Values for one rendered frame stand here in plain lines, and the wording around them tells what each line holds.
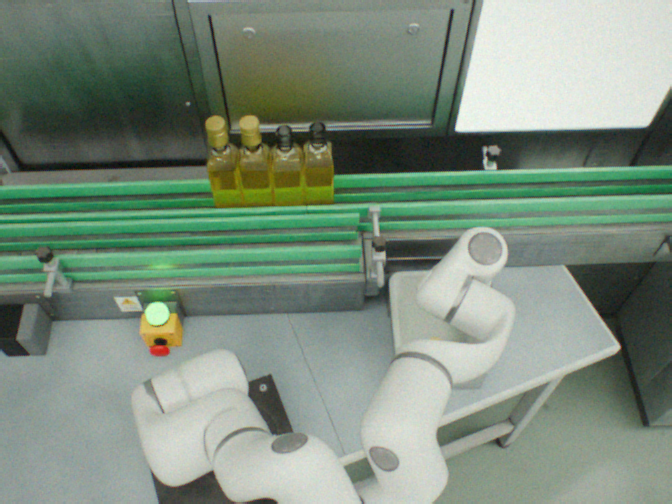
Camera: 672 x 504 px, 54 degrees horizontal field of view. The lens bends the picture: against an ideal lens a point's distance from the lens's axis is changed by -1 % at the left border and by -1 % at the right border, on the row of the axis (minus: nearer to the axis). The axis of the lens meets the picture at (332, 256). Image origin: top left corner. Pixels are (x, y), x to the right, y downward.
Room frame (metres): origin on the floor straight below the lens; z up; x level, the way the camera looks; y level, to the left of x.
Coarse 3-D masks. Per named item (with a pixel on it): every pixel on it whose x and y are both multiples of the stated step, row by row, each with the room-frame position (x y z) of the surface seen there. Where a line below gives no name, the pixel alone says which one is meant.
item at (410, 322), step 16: (400, 272) 0.70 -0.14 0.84; (416, 272) 0.70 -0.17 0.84; (400, 288) 0.69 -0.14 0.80; (400, 304) 0.66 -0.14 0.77; (416, 304) 0.66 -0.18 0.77; (400, 320) 0.63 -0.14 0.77; (416, 320) 0.63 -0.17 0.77; (432, 320) 0.63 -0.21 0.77; (400, 336) 0.59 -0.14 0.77; (416, 336) 0.59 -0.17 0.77; (432, 336) 0.59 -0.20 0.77; (448, 336) 0.59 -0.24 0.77; (464, 336) 0.59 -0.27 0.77
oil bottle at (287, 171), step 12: (276, 144) 0.82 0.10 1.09; (276, 156) 0.79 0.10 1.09; (288, 156) 0.79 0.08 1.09; (300, 156) 0.80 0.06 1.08; (276, 168) 0.77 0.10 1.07; (288, 168) 0.78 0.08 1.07; (300, 168) 0.78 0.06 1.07; (276, 180) 0.77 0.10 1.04; (288, 180) 0.77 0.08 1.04; (300, 180) 0.78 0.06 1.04; (276, 192) 0.77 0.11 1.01; (288, 192) 0.77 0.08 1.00; (300, 192) 0.78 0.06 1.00; (276, 204) 0.78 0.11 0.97; (288, 204) 0.77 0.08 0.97; (300, 204) 0.78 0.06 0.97
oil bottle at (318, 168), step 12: (312, 156) 0.79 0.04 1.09; (324, 156) 0.79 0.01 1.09; (312, 168) 0.78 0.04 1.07; (324, 168) 0.78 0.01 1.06; (312, 180) 0.78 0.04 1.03; (324, 180) 0.78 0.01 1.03; (312, 192) 0.78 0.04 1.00; (324, 192) 0.78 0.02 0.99; (312, 204) 0.78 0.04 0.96; (324, 204) 0.78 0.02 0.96
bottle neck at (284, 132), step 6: (282, 126) 0.81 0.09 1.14; (288, 126) 0.81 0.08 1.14; (276, 132) 0.80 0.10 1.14; (282, 132) 0.81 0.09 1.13; (288, 132) 0.81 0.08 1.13; (276, 138) 0.80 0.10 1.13; (282, 138) 0.79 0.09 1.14; (288, 138) 0.79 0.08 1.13; (282, 144) 0.79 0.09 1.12; (288, 144) 0.79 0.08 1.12; (282, 150) 0.79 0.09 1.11; (288, 150) 0.79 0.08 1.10
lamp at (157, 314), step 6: (150, 306) 0.61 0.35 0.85; (156, 306) 0.61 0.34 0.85; (162, 306) 0.61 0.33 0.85; (150, 312) 0.60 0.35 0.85; (156, 312) 0.60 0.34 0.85; (162, 312) 0.60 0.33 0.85; (168, 312) 0.61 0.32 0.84; (150, 318) 0.59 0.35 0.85; (156, 318) 0.59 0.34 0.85; (162, 318) 0.59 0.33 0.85; (168, 318) 0.60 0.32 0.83; (150, 324) 0.59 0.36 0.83; (156, 324) 0.58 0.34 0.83; (162, 324) 0.59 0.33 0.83
